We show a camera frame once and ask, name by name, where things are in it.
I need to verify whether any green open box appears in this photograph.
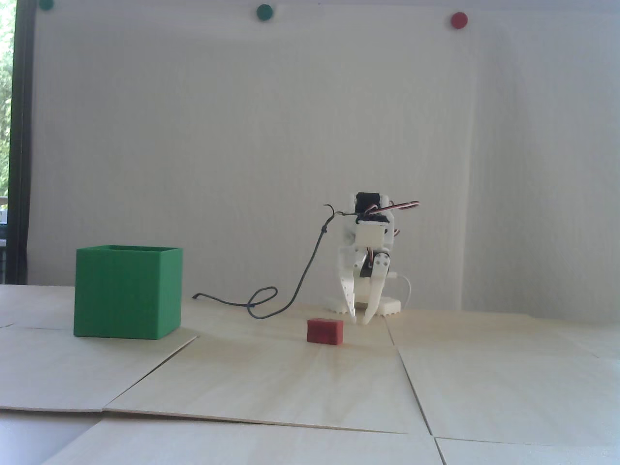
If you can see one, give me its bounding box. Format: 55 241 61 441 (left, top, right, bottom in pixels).
74 245 184 340

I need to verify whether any red block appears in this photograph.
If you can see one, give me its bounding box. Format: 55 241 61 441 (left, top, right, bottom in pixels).
307 318 344 346

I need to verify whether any dark window frame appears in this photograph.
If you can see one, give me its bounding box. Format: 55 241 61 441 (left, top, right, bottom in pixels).
7 0 37 285

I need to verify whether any white power cable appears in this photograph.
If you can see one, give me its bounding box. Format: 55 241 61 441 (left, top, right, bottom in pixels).
394 273 413 310

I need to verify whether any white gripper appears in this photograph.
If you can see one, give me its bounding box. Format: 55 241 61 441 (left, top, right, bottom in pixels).
337 213 397 325

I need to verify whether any black camera cable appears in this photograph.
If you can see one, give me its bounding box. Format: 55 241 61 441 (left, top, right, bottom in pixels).
192 203 361 320

